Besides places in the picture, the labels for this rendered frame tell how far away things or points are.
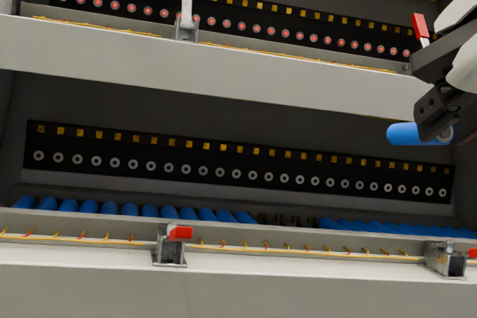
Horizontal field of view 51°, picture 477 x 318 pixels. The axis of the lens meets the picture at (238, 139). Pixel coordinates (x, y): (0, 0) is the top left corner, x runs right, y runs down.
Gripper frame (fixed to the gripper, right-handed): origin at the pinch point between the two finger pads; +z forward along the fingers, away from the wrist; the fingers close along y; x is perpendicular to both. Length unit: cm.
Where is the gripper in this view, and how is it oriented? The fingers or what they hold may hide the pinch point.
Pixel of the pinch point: (452, 113)
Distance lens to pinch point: 38.0
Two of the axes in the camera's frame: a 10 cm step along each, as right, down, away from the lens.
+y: -9.7, -1.0, -2.1
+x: 0.0, 9.0, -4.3
